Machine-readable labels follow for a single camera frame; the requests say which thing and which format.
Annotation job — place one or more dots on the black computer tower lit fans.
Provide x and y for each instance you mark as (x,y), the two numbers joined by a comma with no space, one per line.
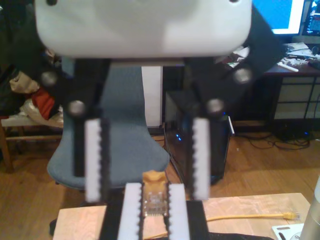
(220,150)

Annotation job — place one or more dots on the wooden stool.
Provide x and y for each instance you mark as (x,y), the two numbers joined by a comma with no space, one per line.
(5,150)

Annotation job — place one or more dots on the monitor with blue window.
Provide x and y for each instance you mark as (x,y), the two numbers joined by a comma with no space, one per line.
(282,15)

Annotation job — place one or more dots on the white metal base plate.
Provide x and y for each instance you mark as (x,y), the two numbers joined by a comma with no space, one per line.
(282,231)

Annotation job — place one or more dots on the blue grey office chair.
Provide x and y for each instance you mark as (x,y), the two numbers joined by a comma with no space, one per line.
(125,150)

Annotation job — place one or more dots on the pile of clothes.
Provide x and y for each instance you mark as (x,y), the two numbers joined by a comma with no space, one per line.
(42,102)

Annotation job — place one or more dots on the black textured bubble mat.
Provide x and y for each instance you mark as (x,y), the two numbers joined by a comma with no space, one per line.
(237,236)

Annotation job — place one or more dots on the dark screen monitor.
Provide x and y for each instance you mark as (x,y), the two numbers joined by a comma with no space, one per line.
(312,17)

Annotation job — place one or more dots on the dark cluttered desk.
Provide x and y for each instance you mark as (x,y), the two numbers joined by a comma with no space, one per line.
(295,71)

